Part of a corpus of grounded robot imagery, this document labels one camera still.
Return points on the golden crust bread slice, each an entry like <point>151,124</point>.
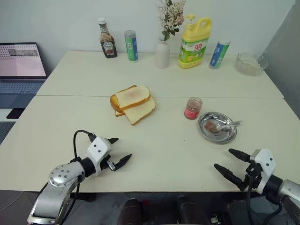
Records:
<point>113,102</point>

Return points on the round metal plate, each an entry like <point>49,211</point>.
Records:
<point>222,137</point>

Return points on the white bread slice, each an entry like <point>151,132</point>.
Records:
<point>140,110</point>
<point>133,95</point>

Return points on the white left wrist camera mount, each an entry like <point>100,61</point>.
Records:
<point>99,147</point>

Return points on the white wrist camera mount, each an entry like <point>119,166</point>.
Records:
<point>99,147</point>
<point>266,161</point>

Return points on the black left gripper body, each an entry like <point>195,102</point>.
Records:
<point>105,164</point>

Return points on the white ceramic vase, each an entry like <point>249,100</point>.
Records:
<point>162,55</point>

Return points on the ketchup bottle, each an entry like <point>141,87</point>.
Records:
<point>108,44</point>

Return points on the metal spoon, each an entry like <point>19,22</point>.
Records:
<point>226,126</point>

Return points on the yellow detergent pump bottle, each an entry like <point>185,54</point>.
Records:
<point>193,47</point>

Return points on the open laptop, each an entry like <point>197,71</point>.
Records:
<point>21,61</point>

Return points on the dark grey mesh panel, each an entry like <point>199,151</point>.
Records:
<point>5,131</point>

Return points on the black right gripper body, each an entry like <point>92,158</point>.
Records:
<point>254,174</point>

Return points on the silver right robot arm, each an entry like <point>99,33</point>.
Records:
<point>286,189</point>

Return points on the dark rounded shape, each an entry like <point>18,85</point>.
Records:
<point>130,212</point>
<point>191,211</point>

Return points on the dried flower bouquet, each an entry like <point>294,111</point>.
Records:
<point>170,16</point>

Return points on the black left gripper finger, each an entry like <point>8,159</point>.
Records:
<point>123,160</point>
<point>113,140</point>

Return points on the clear glass bowl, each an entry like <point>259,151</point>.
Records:
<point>250,64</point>

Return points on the blue green cylindrical tube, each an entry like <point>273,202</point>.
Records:
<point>219,55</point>
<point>131,47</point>

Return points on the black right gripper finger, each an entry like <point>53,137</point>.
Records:
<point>239,154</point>
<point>228,174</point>

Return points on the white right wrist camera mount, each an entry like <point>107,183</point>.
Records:
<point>266,161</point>

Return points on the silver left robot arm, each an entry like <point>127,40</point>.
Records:
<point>58,185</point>

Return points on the glass jam jar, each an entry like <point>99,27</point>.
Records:
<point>192,110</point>

